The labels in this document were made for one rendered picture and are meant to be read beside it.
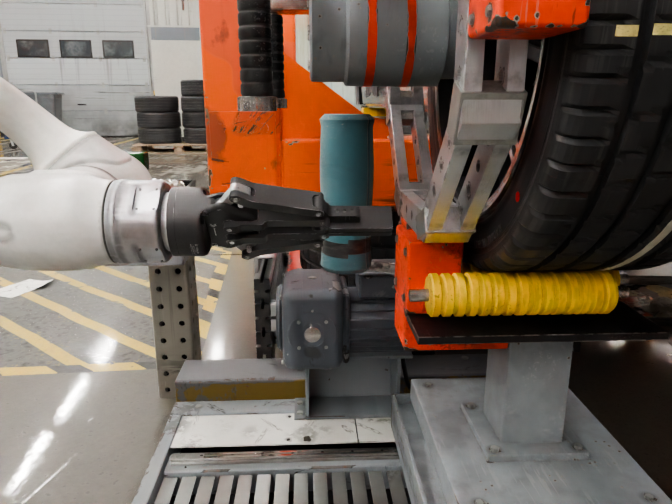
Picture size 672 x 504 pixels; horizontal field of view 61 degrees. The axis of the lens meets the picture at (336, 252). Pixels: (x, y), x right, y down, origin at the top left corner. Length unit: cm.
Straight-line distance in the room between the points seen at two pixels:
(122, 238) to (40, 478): 88
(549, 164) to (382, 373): 87
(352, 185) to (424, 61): 24
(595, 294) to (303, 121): 73
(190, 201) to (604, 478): 71
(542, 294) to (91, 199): 55
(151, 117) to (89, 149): 849
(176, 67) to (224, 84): 1066
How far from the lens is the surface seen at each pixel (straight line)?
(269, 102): 65
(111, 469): 139
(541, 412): 98
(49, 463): 146
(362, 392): 139
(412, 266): 82
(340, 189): 92
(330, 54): 78
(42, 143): 80
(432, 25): 78
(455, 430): 102
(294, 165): 126
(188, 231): 60
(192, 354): 156
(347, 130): 91
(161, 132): 925
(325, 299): 111
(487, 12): 51
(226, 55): 127
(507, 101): 59
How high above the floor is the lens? 76
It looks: 15 degrees down
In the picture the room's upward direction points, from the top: straight up
